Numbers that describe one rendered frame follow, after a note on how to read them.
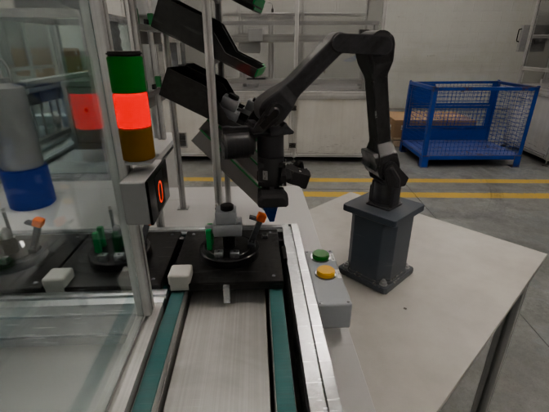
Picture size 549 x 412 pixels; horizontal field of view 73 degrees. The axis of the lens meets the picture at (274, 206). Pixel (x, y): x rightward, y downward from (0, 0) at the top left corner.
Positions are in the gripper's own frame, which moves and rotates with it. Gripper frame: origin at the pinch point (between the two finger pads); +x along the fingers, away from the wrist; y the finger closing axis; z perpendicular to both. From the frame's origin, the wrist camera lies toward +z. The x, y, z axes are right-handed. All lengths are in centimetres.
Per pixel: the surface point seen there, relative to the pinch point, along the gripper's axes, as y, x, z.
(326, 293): -15.6, 12.7, 10.3
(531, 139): 402, 90, 367
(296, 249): 2.3, 12.7, 6.2
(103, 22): -20.2, -37.0, -22.9
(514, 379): 43, 110, 113
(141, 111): -20.7, -25.2, -19.5
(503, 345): 11, 56, 75
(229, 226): -2.3, 3.4, -9.5
